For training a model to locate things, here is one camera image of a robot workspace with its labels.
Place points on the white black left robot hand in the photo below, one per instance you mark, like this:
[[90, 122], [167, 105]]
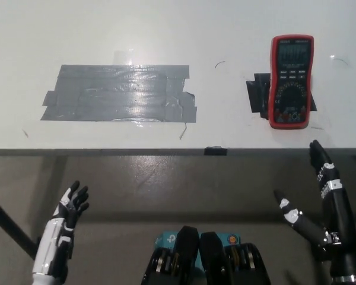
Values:
[[52, 237]]

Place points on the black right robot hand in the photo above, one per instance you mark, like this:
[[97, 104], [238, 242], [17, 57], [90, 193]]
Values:
[[342, 237]]

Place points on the red digital multimeter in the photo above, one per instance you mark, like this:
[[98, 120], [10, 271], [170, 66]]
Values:
[[290, 89]]

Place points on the black diagonal table leg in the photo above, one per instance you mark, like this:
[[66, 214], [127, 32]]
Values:
[[12, 225]]

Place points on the teal router box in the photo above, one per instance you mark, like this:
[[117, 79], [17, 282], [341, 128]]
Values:
[[166, 239]]

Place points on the small black tape strip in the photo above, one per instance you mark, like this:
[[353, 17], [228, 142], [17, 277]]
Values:
[[215, 151]]

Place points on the black tape patch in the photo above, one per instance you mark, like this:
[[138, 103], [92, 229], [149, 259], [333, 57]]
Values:
[[256, 95]]

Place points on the grey duct tape patch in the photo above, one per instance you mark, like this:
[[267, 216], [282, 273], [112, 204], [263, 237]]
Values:
[[118, 95]]

